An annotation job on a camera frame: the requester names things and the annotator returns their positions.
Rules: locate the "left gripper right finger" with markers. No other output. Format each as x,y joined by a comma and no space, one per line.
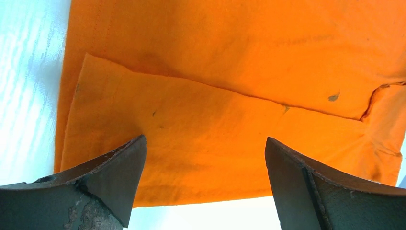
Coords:
310,195

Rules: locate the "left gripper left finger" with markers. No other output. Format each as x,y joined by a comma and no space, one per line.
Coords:
95,195

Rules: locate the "orange t-shirt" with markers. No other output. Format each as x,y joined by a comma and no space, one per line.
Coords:
208,81

